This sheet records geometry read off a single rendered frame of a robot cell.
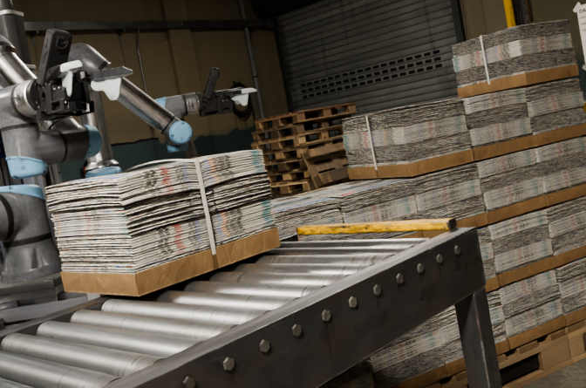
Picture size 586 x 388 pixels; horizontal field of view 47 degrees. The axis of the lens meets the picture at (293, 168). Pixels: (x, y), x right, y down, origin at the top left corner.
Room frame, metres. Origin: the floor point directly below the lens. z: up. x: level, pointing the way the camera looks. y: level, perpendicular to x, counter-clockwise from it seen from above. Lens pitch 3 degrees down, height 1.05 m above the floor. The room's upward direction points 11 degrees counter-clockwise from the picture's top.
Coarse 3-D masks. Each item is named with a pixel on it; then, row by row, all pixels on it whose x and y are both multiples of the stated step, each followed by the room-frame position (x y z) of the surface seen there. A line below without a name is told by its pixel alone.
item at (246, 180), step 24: (144, 168) 1.57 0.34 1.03; (216, 168) 1.40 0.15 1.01; (240, 168) 1.44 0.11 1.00; (264, 168) 1.49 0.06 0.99; (216, 192) 1.39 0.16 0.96; (240, 192) 1.43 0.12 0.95; (264, 192) 1.48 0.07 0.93; (216, 216) 1.39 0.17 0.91; (240, 216) 1.43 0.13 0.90; (264, 216) 1.49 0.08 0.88
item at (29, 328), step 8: (280, 240) 1.65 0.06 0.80; (288, 240) 1.67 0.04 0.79; (296, 240) 1.69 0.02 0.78; (104, 296) 1.33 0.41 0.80; (112, 296) 1.32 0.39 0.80; (120, 296) 1.32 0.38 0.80; (128, 296) 1.33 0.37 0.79; (80, 304) 1.30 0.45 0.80; (88, 304) 1.28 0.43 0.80; (96, 304) 1.28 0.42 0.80; (56, 312) 1.27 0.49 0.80; (64, 312) 1.25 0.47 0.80; (72, 312) 1.25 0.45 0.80; (32, 320) 1.23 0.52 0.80; (40, 320) 1.22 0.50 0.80; (48, 320) 1.21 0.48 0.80; (56, 320) 1.22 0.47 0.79; (64, 320) 1.23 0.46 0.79; (8, 328) 1.21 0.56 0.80; (16, 328) 1.19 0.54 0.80; (24, 328) 1.18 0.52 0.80; (32, 328) 1.19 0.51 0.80; (0, 336) 1.15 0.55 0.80
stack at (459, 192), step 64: (320, 192) 2.37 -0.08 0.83; (384, 192) 2.19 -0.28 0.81; (448, 192) 2.32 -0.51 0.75; (512, 192) 2.44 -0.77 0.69; (512, 256) 2.41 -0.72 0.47; (448, 320) 2.27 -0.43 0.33; (512, 320) 2.40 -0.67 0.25; (384, 384) 2.13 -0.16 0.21; (448, 384) 2.25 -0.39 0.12; (512, 384) 2.38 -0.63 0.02
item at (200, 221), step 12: (168, 168) 1.39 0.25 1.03; (192, 168) 1.37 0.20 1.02; (204, 168) 1.37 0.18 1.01; (192, 180) 1.34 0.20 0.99; (204, 180) 1.37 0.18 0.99; (192, 192) 1.34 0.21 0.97; (192, 204) 1.34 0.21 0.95; (204, 216) 1.36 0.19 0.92; (204, 228) 1.36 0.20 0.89; (216, 228) 1.38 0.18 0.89; (204, 240) 1.36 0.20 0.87; (216, 240) 1.38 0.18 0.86
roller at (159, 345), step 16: (48, 336) 1.16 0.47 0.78; (64, 336) 1.12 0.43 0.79; (80, 336) 1.08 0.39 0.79; (96, 336) 1.05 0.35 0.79; (112, 336) 1.03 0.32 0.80; (128, 336) 1.00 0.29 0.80; (144, 336) 0.98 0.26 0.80; (160, 336) 0.96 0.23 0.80; (144, 352) 0.95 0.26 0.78; (160, 352) 0.92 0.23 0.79; (176, 352) 0.90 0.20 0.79
